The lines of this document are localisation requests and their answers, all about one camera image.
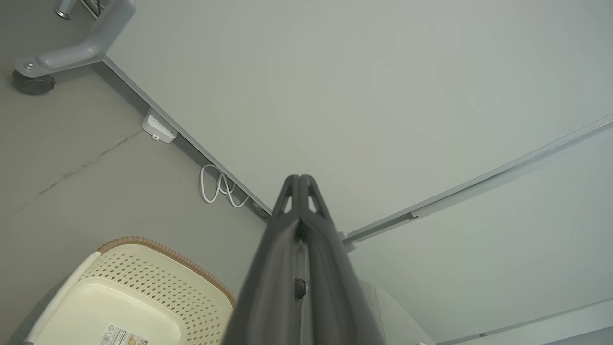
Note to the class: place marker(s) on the grey partition bottom rail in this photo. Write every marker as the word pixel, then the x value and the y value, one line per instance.
pixel 191 143

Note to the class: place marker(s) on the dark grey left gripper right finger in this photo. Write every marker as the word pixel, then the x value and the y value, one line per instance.
pixel 335 297

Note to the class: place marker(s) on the white power adapter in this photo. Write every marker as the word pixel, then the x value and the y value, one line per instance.
pixel 158 127

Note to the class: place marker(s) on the basket label sticker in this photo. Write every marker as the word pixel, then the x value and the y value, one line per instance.
pixel 122 337

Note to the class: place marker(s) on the small grey partition foot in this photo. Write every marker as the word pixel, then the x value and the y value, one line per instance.
pixel 348 244

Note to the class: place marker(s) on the grey partition frame post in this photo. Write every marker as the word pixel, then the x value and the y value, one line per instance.
pixel 479 183

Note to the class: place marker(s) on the grey table leg with caster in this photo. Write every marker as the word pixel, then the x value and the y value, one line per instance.
pixel 96 43

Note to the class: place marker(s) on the metal furniture leg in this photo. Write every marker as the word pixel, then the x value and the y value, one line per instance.
pixel 64 8

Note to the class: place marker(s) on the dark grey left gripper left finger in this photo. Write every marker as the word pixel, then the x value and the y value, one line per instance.
pixel 268 287

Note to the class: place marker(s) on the black caster wheel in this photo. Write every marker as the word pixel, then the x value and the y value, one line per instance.
pixel 33 84

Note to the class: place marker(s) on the cream plastic laundry basket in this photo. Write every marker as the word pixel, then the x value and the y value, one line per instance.
pixel 124 297

